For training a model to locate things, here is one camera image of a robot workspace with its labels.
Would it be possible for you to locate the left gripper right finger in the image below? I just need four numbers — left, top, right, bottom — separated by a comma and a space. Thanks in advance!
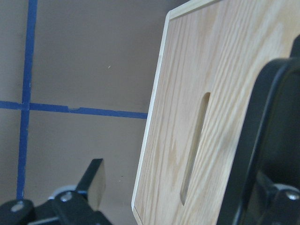
254, 172, 300, 225

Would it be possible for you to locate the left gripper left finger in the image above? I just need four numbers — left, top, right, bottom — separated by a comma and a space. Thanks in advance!
76, 158, 105, 211

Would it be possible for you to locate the black drawer handle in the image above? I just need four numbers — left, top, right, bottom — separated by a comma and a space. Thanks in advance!
217, 37, 300, 225

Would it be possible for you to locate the wooden drawer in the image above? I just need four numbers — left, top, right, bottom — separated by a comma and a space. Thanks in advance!
131, 0, 300, 225

